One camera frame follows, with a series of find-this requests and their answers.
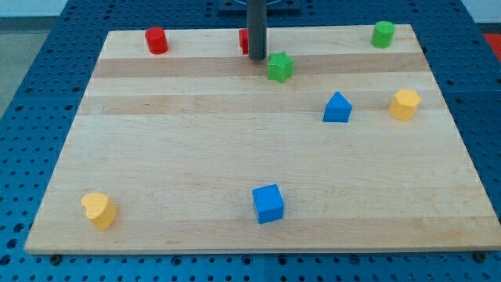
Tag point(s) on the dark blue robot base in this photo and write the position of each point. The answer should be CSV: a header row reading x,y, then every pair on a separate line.
x,y
229,7

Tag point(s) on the blue cube block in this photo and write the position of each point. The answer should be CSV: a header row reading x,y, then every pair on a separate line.
x,y
268,203

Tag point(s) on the light wooden board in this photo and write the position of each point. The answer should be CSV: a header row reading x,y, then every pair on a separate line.
x,y
179,141

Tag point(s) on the green star block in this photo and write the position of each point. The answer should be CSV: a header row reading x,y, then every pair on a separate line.
x,y
280,66

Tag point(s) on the blue triangle block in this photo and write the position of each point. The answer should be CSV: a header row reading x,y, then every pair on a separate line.
x,y
338,109

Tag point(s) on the red block behind rod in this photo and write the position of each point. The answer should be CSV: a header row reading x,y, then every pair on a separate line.
x,y
243,41

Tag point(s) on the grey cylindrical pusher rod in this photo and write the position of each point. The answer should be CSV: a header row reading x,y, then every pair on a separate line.
x,y
256,11

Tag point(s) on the red cylinder block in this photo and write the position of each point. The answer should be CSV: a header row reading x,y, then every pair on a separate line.
x,y
156,40

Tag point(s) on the yellow hexagon block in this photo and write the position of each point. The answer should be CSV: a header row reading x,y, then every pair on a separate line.
x,y
404,104

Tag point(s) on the yellow heart block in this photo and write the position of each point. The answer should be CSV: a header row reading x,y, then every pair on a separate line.
x,y
99,209

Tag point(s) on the green cylinder block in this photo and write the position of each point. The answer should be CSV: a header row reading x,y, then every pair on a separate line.
x,y
383,34

